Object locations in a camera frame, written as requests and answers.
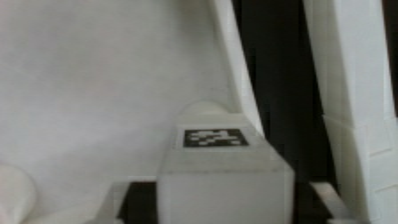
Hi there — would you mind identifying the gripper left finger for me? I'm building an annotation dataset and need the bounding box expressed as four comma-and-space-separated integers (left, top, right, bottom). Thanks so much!
94, 182, 130, 224

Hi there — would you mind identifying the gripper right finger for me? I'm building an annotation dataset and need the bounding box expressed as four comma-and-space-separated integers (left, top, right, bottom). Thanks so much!
311, 182, 355, 224

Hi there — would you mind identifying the white table leg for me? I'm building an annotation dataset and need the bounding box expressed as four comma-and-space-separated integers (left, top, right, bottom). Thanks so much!
156, 101, 295, 224

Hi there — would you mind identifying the white square tabletop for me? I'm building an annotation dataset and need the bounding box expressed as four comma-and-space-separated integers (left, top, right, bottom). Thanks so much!
0, 0, 267, 224

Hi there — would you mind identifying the white obstacle fence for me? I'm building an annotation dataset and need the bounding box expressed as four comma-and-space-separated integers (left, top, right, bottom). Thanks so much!
304, 0, 398, 224

